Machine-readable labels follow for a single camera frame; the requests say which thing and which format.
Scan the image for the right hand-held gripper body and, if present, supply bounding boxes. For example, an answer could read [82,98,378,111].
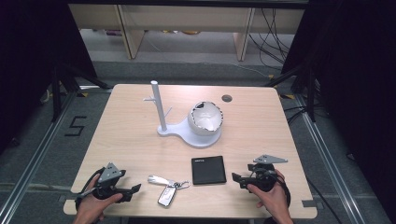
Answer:
[247,154,290,192]

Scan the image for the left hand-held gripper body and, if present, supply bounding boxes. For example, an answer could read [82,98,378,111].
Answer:
[92,161,133,202]

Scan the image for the person's right hand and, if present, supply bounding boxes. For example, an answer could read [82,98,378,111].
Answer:
[247,169,294,224]

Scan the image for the person's left hand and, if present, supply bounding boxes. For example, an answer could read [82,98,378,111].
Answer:
[72,175,124,224]

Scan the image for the silver metal key tag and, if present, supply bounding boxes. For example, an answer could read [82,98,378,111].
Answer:
[147,175,176,188]

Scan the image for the black square wallet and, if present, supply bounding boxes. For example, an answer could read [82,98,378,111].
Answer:
[191,155,228,186]

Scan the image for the silver car key fob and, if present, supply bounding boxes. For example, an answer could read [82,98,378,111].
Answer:
[157,185,178,209]

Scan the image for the black metal stand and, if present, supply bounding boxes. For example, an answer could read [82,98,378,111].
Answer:
[49,63,113,123]
[264,63,321,123]

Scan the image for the black curtain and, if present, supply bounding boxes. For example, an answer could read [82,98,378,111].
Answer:
[0,0,98,157]
[280,0,396,223]

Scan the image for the light wooden desk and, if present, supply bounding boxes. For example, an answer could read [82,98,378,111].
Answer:
[68,3,306,63]

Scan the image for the black floor cable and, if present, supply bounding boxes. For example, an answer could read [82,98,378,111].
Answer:
[305,176,345,224]

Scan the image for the white key stand with post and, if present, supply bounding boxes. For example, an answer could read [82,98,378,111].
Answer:
[142,79,223,149]

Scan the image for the aluminium floor rail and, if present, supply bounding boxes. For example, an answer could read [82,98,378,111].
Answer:
[0,90,78,224]
[293,92,364,224]

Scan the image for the bundle of black cables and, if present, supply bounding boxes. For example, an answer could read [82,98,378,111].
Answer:
[247,7,296,70]

